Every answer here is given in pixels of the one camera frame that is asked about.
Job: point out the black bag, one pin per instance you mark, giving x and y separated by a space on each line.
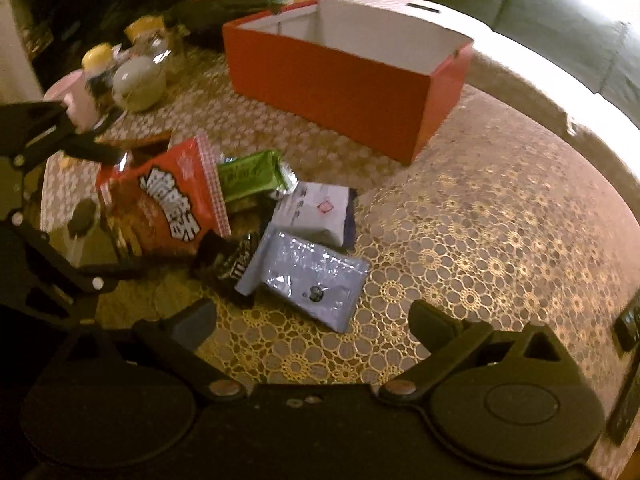
220 15

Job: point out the bottle with yellow cap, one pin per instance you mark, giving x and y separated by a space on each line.
97 67

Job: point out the red cardboard box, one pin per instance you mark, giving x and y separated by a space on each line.
340 85

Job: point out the black snack packet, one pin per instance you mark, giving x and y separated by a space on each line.
227 262

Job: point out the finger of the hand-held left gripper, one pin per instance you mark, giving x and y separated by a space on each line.
55 260
85 146

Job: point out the glass jar with yellow lid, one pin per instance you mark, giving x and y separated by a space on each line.
157 45

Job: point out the dark glass cabinet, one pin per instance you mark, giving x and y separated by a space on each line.
90 0

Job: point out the pale round lidded jar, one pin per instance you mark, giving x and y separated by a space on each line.
137 82

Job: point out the small black flat object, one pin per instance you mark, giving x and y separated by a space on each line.
424 8

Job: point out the white snack packet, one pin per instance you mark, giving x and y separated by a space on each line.
315 210

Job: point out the pink cup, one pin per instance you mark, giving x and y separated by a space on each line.
77 100

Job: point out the green sofa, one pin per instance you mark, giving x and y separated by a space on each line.
560 15

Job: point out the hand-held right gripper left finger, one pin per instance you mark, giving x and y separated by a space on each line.
196 319

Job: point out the beige ottoman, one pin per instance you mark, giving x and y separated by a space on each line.
540 85

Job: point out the blue-grey snack packet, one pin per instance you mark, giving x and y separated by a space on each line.
305 275

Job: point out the green snack packet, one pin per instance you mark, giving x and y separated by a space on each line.
247 172

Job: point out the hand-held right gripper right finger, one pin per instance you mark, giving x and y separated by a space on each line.
434 321

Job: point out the red snack bag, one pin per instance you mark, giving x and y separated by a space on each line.
170 200

